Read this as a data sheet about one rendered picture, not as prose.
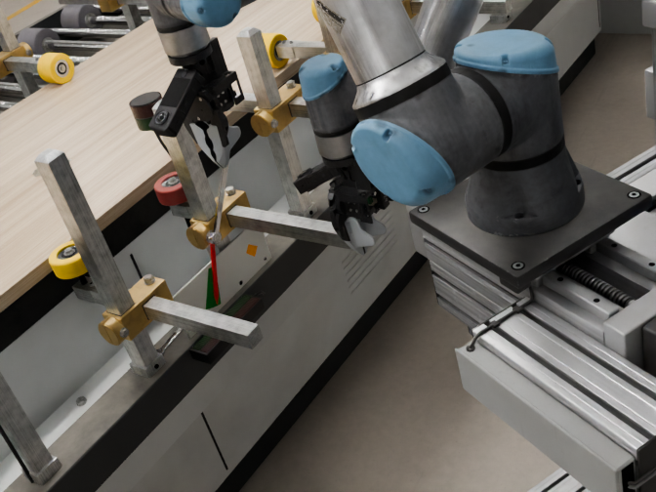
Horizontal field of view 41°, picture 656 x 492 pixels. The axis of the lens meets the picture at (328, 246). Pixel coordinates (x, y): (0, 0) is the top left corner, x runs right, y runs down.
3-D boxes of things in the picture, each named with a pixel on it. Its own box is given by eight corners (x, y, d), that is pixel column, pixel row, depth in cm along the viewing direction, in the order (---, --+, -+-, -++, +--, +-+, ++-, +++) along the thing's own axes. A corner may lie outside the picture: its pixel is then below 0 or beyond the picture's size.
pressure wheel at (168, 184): (217, 218, 181) (199, 170, 174) (192, 240, 176) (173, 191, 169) (188, 213, 185) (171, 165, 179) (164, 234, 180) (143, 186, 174)
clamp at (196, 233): (253, 212, 174) (245, 190, 172) (210, 252, 166) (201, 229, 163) (231, 208, 178) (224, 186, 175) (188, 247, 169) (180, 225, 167)
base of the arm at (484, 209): (610, 196, 112) (605, 128, 107) (519, 251, 108) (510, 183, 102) (529, 159, 124) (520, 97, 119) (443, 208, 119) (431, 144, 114)
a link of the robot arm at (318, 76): (353, 61, 131) (298, 78, 131) (369, 127, 137) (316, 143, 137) (344, 44, 137) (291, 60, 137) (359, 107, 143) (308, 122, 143)
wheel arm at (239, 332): (266, 341, 145) (258, 320, 142) (253, 354, 143) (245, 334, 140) (92, 291, 170) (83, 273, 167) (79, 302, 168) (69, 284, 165)
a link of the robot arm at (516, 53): (586, 126, 108) (577, 21, 101) (512, 178, 103) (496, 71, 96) (512, 105, 117) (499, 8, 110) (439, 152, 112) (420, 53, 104)
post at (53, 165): (166, 372, 163) (61, 146, 137) (153, 385, 161) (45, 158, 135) (153, 367, 165) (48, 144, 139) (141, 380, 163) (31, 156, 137)
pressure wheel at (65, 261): (111, 279, 171) (89, 231, 165) (113, 303, 164) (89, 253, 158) (71, 293, 170) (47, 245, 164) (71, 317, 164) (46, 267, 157)
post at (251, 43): (319, 229, 195) (259, 24, 169) (310, 239, 193) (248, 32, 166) (307, 227, 197) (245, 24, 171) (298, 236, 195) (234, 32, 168)
